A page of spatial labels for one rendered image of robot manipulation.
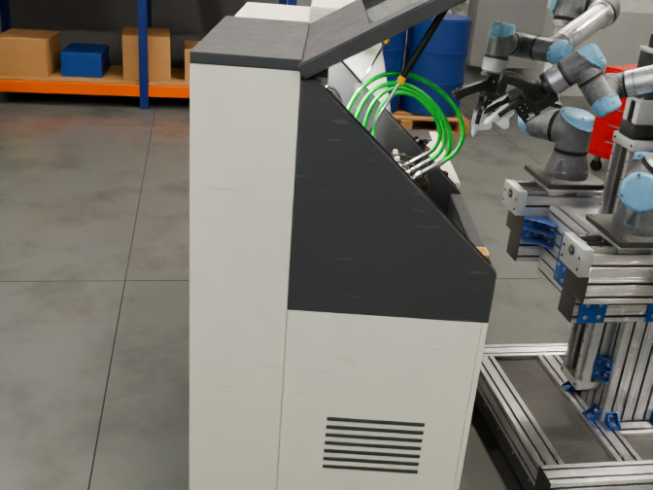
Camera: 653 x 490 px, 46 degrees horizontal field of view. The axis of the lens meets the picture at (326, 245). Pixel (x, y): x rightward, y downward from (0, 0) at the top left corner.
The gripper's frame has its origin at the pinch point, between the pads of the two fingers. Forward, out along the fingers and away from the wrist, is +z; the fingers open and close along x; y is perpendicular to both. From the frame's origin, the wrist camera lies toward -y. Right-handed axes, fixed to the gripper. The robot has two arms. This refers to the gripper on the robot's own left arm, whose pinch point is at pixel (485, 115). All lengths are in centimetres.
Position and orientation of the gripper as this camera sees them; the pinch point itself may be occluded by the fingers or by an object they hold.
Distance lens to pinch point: 234.0
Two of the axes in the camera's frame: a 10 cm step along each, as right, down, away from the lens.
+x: 1.9, -5.6, 8.0
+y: 6.4, 6.9, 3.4
